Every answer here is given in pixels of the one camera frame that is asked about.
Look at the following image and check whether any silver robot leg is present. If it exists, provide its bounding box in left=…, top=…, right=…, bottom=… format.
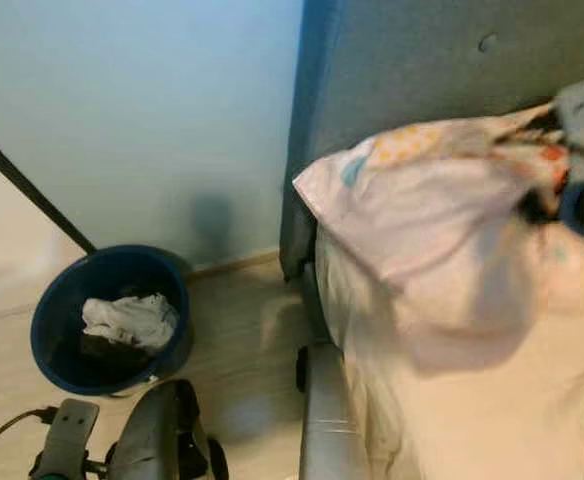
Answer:
left=107, top=378, right=228, bottom=480
left=294, top=342, right=373, bottom=480

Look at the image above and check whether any cream sheeted bed mattress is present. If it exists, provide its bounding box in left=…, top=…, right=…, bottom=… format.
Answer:
left=317, top=225, right=584, bottom=480

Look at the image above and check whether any silver robot left leg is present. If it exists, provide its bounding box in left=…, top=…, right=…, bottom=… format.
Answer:
left=107, top=378, right=228, bottom=480

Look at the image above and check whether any dotted cream pillow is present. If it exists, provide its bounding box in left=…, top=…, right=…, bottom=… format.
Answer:
left=292, top=100, right=573, bottom=376

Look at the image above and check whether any black door frame bar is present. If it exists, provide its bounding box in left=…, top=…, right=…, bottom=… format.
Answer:
left=0, top=122, right=98, bottom=256

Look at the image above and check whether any crumpled white paper wad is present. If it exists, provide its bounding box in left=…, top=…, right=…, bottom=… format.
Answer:
left=82, top=292, right=181, bottom=353

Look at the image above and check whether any grey blue upholstered headboard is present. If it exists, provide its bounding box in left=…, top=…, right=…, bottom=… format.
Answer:
left=277, top=0, right=584, bottom=346

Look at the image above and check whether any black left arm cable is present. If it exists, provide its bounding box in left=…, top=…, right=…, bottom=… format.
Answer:
left=0, top=405, right=58, bottom=471

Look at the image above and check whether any silver robot right leg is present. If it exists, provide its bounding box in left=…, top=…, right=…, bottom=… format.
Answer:
left=294, top=342, right=373, bottom=480

